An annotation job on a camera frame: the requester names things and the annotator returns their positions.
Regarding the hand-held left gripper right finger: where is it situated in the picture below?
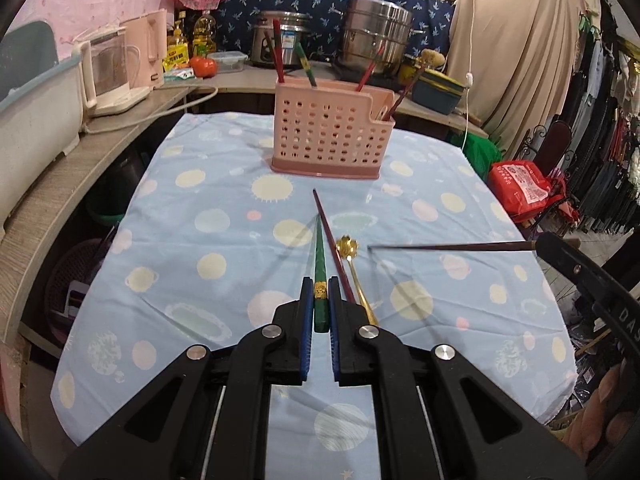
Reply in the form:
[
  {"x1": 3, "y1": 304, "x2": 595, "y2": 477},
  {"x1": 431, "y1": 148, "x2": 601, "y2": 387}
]
[{"x1": 327, "y1": 290, "x2": 587, "y2": 480}]

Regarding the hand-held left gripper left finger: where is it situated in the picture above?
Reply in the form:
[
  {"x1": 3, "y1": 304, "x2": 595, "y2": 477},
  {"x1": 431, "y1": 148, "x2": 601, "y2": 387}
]
[{"x1": 59, "y1": 277, "x2": 316, "y2": 480}]

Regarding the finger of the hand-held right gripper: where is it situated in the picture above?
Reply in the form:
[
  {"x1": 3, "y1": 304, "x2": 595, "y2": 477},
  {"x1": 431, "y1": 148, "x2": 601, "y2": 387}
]
[{"x1": 533, "y1": 231, "x2": 618, "y2": 311}]

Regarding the green chopstick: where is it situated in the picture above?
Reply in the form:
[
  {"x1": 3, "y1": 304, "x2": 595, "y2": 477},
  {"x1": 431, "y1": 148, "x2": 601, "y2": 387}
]
[
  {"x1": 312, "y1": 213, "x2": 332, "y2": 334},
  {"x1": 293, "y1": 42, "x2": 319, "y2": 89}
]

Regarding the gold flower spoon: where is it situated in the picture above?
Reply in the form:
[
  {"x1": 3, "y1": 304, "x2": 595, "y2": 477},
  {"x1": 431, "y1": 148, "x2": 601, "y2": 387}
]
[{"x1": 334, "y1": 235, "x2": 380, "y2": 326}]

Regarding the maroon chopstick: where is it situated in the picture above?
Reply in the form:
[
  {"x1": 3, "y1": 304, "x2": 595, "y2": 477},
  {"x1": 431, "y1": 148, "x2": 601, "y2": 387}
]
[{"x1": 312, "y1": 188, "x2": 357, "y2": 306}]

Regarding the dark brown chopstick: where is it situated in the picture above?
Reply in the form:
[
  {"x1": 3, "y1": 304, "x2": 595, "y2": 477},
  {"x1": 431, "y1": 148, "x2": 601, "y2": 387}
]
[
  {"x1": 382, "y1": 59, "x2": 427, "y2": 122},
  {"x1": 367, "y1": 240, "x2": 539, "y2": 252}
]

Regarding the pink perforated utensil holder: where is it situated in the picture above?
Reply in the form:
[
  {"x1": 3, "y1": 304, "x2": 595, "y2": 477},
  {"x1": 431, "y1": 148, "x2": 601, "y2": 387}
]
[{"x1": 270, "y1": 78, "x2": 396, "y2": 181}]

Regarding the red black chopstick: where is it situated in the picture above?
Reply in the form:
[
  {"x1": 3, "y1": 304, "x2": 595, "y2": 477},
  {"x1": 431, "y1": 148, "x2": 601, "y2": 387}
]
[
  {"x1": 271, "y1": 18, "x2": 286, "y2": 85},
  {"x1": 355, "y1": 42, "x2": 387, "y2": 94}
]

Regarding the person's right hand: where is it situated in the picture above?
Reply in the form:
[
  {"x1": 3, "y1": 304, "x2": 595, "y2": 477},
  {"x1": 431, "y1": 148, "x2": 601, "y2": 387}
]
[{"x1": 570, "y1": 364, "x2": 640, "y2": 462}]

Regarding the red bag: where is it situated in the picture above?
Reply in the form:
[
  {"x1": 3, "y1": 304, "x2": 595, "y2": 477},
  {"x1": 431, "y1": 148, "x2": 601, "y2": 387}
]
[{"x1": 487, "y1": 160, "x2": 554, "y2": 216}]

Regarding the dark metal chair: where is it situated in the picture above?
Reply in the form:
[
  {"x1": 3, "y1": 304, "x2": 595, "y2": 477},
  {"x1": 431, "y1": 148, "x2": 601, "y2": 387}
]
[{"x1": 520, "y1": 120, "x2": 582, "y2": 242}]

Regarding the hanging clothes rack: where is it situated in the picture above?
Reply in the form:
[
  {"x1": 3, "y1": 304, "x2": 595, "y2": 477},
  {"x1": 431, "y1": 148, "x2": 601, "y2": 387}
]
[{"x1": 550, "y1": 0, "x2": 640, "y2": 242}]

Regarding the green plastic bag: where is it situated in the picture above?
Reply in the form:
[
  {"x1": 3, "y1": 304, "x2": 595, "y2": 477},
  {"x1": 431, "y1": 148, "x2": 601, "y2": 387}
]
[{"x1": 450, "y1": 132, "x2": 501, "y2": 184}]

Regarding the blue planet print tablecloth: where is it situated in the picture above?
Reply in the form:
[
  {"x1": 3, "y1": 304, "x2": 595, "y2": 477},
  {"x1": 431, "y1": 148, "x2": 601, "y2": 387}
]
[{"x1": 50, "y1": 110, "x2": 579, "y2": 480}]

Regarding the teal lunch box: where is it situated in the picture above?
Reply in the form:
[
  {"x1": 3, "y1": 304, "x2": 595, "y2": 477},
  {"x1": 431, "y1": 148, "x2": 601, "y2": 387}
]
[{"x1": 400, "y1": 55, "x2": 469, "y2": 115}]

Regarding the beige curtain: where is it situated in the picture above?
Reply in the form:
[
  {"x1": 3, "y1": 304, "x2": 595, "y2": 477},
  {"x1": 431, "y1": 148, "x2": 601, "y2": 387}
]
[{"x1": 422, "y1": 0, "x2": 584, "y2": 162}]

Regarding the pink plastic basket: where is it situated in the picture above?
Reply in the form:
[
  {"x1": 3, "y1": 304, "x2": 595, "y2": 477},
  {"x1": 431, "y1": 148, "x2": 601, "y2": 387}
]
[{"x1": 45, "y1": 239, "x2": 109, "y2": 347}]

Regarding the black induction cooker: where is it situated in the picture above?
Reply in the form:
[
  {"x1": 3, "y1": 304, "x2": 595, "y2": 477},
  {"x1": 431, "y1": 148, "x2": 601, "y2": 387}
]
[{"x1": 333, "y1": 62, "x2": 402, "y2": 86}]

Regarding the glass food container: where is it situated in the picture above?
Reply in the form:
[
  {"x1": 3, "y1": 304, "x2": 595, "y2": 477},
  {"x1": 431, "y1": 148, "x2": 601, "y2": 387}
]
[{"x1": 206, "y1": 51, "x2": 249, "y2": 74}]

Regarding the red tomato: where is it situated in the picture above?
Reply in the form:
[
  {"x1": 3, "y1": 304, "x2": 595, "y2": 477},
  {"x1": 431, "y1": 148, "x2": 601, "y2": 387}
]
[{"x1": 190, "y1": 56, "x2": 219, "y2": 79}]

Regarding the silver rice cooker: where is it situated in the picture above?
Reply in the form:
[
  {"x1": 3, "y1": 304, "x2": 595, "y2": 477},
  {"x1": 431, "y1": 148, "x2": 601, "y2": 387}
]
[{"x1": 250, "y1": 10, "x2": 314, "y2": 69}]

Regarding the stainless steel steamer pot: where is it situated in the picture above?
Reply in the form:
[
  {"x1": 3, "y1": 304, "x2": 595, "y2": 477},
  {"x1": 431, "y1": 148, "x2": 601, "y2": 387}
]
[{"x1": 340, "y1": 0, "x2": 427, "y2": 77}]

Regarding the yellow label bottle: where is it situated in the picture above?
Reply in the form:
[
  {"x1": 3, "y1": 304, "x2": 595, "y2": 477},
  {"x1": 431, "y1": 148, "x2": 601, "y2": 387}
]
[{"x1": 164, "y1": 20, "x2": 191, "y2": 74}]

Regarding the cooking oil bottle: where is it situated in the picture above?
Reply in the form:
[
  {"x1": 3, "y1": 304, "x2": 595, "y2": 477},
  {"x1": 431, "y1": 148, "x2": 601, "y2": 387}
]
[{"x1": 192, "y1": 10, "x2": 219, "y2": 59}]

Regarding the pink electric kettle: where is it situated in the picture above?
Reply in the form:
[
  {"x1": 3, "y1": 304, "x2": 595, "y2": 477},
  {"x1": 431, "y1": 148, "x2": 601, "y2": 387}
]
[{"x1": 122, "y1": 9, "x2": 169, "y2": 89}]

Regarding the white glass kettle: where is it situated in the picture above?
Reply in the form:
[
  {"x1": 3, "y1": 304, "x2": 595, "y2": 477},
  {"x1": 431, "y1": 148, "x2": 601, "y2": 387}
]
[{"x1": 70, "y1": 27, "x2": 154, "y2": 119}]

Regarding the white bin with blue lid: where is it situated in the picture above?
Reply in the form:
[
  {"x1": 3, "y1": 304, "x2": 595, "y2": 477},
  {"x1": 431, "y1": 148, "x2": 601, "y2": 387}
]
[{"x1": 0, "y1": 21, "x2": 84, "y2": 242}]

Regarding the white power cable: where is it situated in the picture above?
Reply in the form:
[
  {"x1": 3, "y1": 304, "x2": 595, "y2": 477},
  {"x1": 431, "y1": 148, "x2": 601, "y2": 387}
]
[{"x1": 459, "y1": 0, "x2": 477, "y2": 152}]

